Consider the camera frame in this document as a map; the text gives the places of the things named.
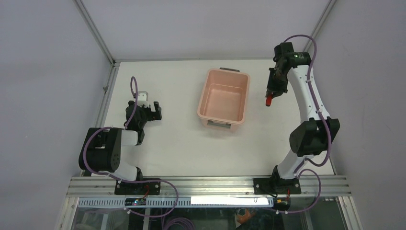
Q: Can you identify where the red black screwdriver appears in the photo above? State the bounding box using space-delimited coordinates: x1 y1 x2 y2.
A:
265 94 272 107

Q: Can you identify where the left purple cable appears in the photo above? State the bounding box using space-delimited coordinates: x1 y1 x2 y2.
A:
82 76 179 219

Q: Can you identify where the orange object under table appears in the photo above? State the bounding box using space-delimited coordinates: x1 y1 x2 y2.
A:
235 208 256 225

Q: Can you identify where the pink plastic bin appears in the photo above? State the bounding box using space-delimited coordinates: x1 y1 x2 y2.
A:
197 68 250 132

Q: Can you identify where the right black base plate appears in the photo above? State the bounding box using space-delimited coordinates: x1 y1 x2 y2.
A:
253 177 302 196

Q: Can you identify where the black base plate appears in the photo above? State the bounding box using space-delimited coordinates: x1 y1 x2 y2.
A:
253 177 302 196
114 179 161 196

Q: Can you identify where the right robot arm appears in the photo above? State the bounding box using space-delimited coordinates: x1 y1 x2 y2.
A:
266 42 340 194

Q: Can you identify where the white slotted cable duct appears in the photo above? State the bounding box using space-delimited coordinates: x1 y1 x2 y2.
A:
78 196 273 208

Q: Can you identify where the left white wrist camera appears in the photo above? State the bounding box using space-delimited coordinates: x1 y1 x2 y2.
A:
137 91 150 108

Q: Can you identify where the aluminium mounting rail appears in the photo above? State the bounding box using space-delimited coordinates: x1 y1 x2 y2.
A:
67 175 351 198

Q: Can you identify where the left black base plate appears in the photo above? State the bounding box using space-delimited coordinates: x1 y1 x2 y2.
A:
114 179 161 196

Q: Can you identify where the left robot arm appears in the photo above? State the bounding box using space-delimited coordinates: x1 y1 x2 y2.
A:
79 101 162 195

